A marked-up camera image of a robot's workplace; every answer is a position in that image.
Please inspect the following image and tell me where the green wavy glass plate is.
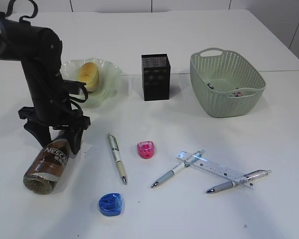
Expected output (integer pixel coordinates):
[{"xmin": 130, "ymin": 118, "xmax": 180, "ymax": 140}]
[{"xmin": 60, "ymin": 58, "xmax": 122, "ymax": 109}]

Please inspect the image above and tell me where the sugar dusted bread loaf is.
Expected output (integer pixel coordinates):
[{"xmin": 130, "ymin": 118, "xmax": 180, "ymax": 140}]
[{"xmin": 78, "ymin": 62, "xmax": 100, "ymax": 92}]

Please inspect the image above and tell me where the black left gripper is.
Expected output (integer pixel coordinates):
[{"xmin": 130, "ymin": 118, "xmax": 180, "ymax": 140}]
[{"xmin": 18, "ymin": 80, "xmax": 90, "ymax": 154}]

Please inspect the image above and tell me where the white green ballpoint pen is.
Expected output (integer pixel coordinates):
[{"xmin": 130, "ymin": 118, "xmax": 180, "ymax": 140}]
[{"xmin": 107, "ymin": 134, "xmax": 127, "ymax": 185}]

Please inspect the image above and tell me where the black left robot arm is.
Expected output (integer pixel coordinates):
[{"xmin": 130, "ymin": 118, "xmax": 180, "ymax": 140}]
[{"xmin": 0, "ymin": 11, "xmax": 90, "ymax": 154}]

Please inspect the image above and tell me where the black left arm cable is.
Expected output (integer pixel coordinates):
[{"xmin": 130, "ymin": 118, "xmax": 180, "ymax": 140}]
[{"xmin": 4, "ymin": 0, "xmax": 89, "ymax": 118}]

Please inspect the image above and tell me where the black mesh pen holder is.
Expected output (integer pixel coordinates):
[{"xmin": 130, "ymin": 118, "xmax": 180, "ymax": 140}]
[{"xmin": 141, "ymin": 54, "xmax": 171, "ymax": 101}]

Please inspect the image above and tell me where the transparent plastic ruler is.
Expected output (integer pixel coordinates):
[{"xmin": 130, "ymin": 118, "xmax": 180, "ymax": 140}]
[{"xmin": 174, "ymin": 150, "xmax": 255, "ymax": 189}]

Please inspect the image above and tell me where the blue lead refill case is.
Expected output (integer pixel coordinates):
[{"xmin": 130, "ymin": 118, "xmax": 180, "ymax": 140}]
[{"xmin": 98, "ymin": 193, "xmax": 124, "ymax": 217}]

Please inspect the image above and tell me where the brown Nescafe coffee bottle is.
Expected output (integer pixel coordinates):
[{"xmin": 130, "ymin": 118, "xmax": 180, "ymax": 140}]
[{"xmin": 23, "ymin": 130, "xmax": 71, "ymax": 195}]

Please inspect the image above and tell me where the pink lead refill case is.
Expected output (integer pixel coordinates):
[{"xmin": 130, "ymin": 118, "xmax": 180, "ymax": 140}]
[{"xmin": 137, "ymin": 141, "xmax": 155, "ymax": 159}]

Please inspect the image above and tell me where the clear grey gel pen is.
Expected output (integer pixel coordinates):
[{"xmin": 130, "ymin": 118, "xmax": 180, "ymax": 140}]
[{"xmin": 205, "ymin": 169, "xmax": 272, "ymax": 194}]

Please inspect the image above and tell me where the green plastic woven basket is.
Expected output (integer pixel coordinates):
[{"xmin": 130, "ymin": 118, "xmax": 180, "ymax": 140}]
[{"xmin": 190, "ymin": 49, "xmax": 266, "ymax": 118}]

